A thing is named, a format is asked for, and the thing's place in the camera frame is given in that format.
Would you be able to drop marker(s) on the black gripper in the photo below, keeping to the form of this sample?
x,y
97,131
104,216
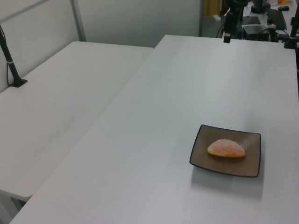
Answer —
x,y
229,22

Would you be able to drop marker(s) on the sugar-coated bread roll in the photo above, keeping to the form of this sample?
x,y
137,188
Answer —
x,y
225,149

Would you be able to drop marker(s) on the square brown ceramic plate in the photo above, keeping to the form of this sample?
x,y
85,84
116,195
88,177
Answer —
x,y
233,168

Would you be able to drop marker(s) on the small white box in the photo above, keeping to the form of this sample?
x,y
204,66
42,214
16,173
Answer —
x,y
216,17

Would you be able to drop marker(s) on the black electronics box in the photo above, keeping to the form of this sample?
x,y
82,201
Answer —
x,y
255,31

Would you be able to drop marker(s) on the black flat tablet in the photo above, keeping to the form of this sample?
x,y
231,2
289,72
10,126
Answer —
x,y
251,20

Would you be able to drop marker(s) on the wooden cabinet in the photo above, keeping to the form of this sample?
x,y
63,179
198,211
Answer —
x,y
211,7

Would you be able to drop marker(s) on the black keyboard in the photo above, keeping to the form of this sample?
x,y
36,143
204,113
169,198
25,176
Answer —
x,y
279,19

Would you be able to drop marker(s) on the black computer mouse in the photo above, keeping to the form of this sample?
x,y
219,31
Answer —
x,y
283,8

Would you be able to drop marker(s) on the orange object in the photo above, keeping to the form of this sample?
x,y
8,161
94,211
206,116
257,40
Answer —
x,y
282,1

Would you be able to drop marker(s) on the white side table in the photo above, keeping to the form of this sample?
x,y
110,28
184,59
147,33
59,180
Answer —
x,y
58,93

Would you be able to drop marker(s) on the black pole stand white band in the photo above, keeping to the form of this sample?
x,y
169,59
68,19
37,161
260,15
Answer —
x,y
10,63

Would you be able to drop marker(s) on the grey metal post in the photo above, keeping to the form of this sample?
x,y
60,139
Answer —
x,y
200,17

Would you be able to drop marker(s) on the black jointed camera stand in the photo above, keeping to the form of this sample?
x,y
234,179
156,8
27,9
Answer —
x,y
292,35

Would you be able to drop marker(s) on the grey partition frame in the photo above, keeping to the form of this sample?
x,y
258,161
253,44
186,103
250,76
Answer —
x,y
78,21

